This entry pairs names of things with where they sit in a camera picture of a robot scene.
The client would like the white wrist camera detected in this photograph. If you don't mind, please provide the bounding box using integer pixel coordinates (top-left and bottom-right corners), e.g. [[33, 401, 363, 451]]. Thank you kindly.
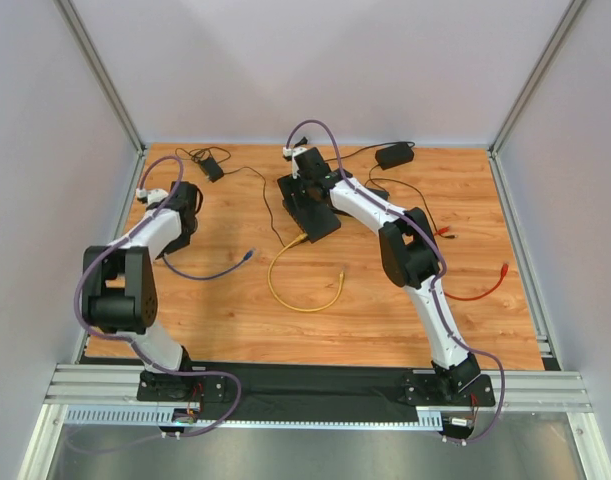
[[135, 188, 168, 210], [282, 146, 308, 178]]

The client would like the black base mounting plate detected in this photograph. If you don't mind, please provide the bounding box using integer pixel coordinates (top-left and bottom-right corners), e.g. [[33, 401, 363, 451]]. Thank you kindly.
[[136, 362, 497, 421]]

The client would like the large adapter black cord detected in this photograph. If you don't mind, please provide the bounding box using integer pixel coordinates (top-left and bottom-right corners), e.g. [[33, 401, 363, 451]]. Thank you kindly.
[[324, 141, 441, 236]]

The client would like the black network switch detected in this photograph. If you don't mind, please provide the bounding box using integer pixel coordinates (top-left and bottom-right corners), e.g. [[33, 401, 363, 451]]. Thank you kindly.
[[368, 188, 390, 201], [277, 175, 341, 243]]

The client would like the grey slotted cable duct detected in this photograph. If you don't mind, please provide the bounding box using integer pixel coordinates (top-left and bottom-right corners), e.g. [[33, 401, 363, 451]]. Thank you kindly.
[[64, 405, 443, 431]]

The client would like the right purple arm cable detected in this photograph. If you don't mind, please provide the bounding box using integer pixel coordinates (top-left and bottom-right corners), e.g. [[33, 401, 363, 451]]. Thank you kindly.
[[286, 119, 506, 447]]

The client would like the large black power adapter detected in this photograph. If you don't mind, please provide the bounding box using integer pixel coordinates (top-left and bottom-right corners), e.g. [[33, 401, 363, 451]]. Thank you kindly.
[[375, 142, 415, 170]]

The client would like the small black power adapter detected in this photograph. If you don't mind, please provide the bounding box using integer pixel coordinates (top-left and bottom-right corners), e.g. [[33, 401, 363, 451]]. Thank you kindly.
[[198, 157, 224, 183]]

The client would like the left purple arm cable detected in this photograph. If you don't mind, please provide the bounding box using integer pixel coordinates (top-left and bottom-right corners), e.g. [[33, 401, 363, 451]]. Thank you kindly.
[[64, 154, 242, 454]]

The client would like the blue ethernet cable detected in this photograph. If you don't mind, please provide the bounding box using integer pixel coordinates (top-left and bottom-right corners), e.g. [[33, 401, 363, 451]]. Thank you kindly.
[[162, 247, 257, 280]]

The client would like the aluminium frame rail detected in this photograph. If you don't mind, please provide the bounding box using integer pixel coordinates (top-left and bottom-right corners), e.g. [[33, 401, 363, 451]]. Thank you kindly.
[[45, 363, 592, 413]]

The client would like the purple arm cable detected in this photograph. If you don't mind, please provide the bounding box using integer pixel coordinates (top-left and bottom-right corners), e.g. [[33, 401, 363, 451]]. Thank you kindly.
[[286, 119, 506, 447], [64, 154, 242, 454]]

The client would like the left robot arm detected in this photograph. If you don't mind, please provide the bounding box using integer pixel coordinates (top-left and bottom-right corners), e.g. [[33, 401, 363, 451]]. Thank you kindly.
[[75, 181, 203, 402]]

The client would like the small adapter black cord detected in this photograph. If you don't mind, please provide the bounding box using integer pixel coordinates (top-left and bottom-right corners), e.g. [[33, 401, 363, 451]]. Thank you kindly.
[[174, 145, 289, 249]]

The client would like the red ethernet cable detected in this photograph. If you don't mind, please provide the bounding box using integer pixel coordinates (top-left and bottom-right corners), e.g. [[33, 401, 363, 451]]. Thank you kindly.
[[432, 225, 510, 302]]

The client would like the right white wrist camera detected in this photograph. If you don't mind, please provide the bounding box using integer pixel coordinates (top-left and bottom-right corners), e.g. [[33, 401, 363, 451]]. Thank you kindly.
[[282, 146, 308, 178]]

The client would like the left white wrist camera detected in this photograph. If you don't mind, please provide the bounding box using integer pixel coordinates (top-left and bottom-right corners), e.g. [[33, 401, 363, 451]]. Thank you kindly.
[[135, 188, 168, 210]]

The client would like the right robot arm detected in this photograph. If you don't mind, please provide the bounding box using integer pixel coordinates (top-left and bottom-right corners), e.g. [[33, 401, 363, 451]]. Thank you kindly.
[[278, 146, 481, 400]]

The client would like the yellow ethernet cable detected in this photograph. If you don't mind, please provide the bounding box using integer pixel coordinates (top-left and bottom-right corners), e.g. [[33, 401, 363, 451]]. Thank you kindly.
[[267, 233, 347, 314]]

